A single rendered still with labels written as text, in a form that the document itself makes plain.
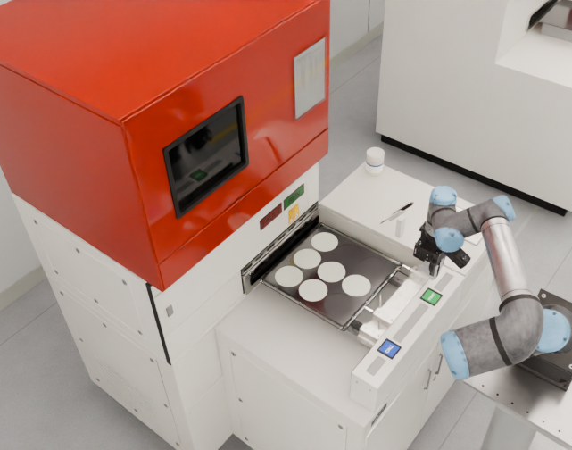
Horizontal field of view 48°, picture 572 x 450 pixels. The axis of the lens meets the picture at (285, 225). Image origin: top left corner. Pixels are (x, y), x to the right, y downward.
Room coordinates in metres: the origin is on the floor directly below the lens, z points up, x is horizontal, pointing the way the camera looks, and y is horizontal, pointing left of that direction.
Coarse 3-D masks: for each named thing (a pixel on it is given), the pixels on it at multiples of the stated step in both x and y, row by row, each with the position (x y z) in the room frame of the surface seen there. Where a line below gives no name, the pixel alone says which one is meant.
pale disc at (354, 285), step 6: (348, 276) 1.54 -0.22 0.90; (354, 276) 1.53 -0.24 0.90; (360, 276) 1.53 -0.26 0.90; (348, 282) 1.51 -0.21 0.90; (354, 282) 1.51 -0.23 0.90; (360, 282) 1.50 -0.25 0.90; (366, 282) 1.50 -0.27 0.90; (348, 288) 1.48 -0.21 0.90; (354, 288) 1.48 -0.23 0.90; (360, 288) 1.48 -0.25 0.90; (366, 288) 1.47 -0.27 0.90; (348, 294) 1.45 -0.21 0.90; (354, 294) 1.45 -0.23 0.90; (360, 294) 1.45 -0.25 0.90
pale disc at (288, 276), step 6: (282, 270) 1.58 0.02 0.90; (288, 270) 1.58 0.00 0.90; (294, 270) 1.58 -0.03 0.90; (276, 276) 1.55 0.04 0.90; (282, 276) 1.55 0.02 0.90; (288, 276) 1.55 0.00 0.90; (294, 276) 1.55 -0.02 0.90; (300, 276) 1.55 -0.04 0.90; (282, 282) 1.52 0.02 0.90; (288, 282) 1.52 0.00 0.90; (294, 282) 1.52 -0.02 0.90
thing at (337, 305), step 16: (304, 240) 1.72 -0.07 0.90; (288, 256) 1.65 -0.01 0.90; (320, 256) 1.64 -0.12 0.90; (336, 256) 1.64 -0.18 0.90; (352, 256) 1.63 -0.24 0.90; (368, 256) 1.63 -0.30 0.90; (272, 272) 1.57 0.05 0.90; (304, 272) 1.56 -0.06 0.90; (352, 272) 1.55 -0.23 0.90; (368, 272) 1.55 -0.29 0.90; (384, 272) 1.55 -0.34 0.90; (288, 288) 1.49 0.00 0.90; (336, 288) 1.48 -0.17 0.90; (320, 304) 1.41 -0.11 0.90; (336, 304) 1.41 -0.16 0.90; (352, 304) 1.41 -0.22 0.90; (336, 320) 1.34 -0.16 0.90
